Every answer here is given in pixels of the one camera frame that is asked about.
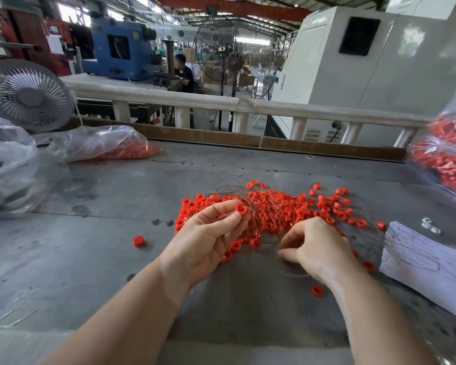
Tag person's left hand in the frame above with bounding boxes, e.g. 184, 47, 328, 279
158, 199, 250, 289

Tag person's right hand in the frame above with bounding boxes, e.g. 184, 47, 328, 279
277, 216, 360, 289

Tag pile of red plastic rings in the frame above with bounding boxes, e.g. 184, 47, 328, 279
175, 181, 389, 299

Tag bundle of thin metal wires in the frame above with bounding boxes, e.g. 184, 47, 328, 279
211, 185, 309, 278

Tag person's right forearm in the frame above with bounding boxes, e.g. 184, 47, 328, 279
325, 264, 442, 365

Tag person's left forearm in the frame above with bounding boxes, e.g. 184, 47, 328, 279
42, 258, 189, 365

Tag brown wooden board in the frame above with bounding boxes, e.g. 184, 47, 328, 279
64, 118, 408, 162

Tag white paper sheet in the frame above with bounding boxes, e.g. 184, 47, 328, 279
379, 221, 456, 324

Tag clear bag with red pieces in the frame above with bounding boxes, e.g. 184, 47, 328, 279
47, 125, 163, 162

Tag white metal railing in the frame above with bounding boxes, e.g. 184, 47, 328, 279
61, 74, 434, 148

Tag large clear bag red pieces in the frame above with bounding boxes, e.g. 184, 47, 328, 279
409, 78, 456, 201

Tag blue industrial machine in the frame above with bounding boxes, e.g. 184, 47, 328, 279
84, 16, 162, 82

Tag large grey machine cabinet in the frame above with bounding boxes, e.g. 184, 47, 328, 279
272, 0, 456, 146

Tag crumpled clear plastic bag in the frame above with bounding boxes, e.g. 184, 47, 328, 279
0, 112, 48, 216

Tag white desk fan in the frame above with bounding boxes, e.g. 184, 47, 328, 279
0, 58, 75, 134

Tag red industrial machine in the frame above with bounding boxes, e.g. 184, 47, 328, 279
0, 10, 75, 77

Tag black pedestal fan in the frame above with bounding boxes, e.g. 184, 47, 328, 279
221, 51, 248, 133

